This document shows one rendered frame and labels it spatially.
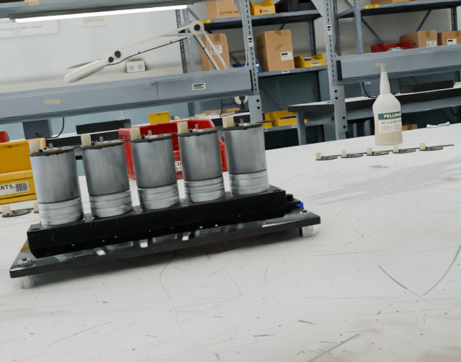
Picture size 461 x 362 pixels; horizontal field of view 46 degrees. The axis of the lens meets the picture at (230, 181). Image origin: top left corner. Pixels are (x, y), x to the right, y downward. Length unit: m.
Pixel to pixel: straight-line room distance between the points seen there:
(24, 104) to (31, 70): 2.17
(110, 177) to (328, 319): 0.16
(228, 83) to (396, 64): 0.88
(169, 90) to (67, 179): 2.30
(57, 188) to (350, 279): 0.17
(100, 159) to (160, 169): 0.03
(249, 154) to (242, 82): 2.34
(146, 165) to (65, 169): 0.04
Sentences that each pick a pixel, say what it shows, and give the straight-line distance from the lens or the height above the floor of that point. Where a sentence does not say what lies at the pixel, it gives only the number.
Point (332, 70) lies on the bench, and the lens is 2.85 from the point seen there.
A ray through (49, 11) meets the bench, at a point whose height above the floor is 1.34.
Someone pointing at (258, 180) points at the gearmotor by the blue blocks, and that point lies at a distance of 0.33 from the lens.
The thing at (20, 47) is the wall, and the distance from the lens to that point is 4.79.
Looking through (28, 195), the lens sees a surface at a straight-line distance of 0.60.
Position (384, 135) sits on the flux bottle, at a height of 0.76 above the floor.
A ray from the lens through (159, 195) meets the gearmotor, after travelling 0.32.
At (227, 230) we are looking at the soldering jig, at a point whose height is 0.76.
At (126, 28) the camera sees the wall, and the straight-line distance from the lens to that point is 4.77.
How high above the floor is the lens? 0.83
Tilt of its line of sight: 8 degrees down
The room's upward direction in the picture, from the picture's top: 7 degrees counter-clockwise
